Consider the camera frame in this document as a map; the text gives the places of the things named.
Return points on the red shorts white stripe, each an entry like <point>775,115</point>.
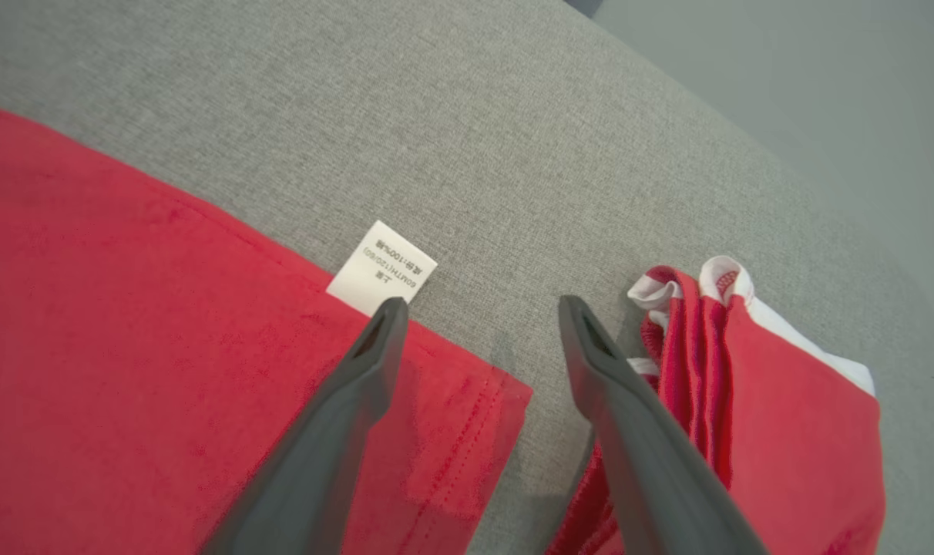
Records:
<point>806,447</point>

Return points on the red white striped t-shirt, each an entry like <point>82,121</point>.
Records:
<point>128,347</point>

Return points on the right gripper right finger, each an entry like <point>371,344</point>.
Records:
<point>652,478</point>

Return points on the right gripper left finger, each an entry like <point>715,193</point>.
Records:
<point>313,478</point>

